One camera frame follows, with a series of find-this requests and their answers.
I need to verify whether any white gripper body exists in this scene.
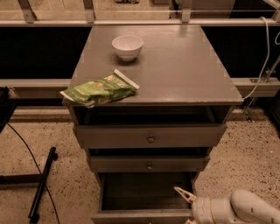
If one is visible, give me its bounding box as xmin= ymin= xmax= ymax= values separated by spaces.
xmin=192 ymin=197 xmax=232 ymax=224

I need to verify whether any grey bottom drawer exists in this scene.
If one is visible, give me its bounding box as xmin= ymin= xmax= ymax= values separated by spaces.
xmin=92 ymin=172 xmax=197 ymax=224

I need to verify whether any grey drawer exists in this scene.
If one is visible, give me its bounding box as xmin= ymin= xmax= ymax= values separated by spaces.
xmin=92 ymin=172 xmax=197 ymax=224
xmin=87 ymin=156 xmax=210 ymax=173
xmin=73 ymin=124 xmax=227 ymax=149

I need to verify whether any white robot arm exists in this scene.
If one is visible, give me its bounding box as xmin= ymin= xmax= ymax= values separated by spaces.
xmin=174 ymin=186 xmax=280 ymax=224

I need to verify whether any grey middle drawer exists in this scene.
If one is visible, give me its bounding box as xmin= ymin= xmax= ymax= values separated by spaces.
xmin=87 ymin=156 xmax=210 ymax=173

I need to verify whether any grey top drawer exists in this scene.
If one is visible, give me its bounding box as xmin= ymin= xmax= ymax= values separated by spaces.
xmin=73 ymin=124 xmax=227 ymax=149

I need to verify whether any grey wooden drawer cabinet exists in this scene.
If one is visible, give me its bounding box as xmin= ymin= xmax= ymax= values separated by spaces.
xmin=62 ymin=24 xmax=244 ymax=176

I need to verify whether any green snack bag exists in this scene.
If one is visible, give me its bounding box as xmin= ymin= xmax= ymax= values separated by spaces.
xmin=60 ymin=69 xmax=139 ymax=108

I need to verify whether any white ceramic bowl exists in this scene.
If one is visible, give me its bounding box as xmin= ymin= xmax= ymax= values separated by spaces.
xmin=112 ymin=35 xmax=144 ymax=61

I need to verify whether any black stand base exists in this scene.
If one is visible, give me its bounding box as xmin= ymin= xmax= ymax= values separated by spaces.
xmin=0 ymin=147 xmax=58 ymax=224

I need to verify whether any black equipment at left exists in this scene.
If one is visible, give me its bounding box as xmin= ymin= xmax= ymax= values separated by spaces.
xmin=0 ymin=87 xmax=17 ymax=133

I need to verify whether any white hanging cable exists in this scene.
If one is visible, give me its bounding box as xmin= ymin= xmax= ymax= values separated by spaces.
xmin=241 ymin=16 xmax=272 ymax=101

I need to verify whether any black floor cable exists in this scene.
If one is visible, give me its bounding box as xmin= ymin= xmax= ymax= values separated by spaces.
xmin=6 ymin=122 xmax=60 ymax=224

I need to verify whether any metal railing frame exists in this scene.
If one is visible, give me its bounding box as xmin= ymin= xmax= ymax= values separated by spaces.
xmin=0 ymin=0 xmax=280 ymax=26

